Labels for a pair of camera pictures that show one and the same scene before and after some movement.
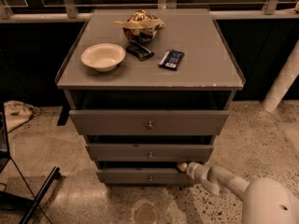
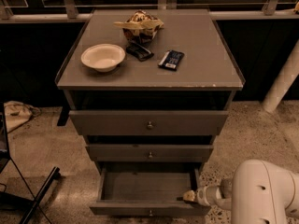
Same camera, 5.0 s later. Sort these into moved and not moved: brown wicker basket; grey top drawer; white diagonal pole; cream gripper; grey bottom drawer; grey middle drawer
Moved: cream gripper; grey bottom drawer
Not moved: grey top drawer; white diagonal pole; grey middle drawer; brown wicker basket
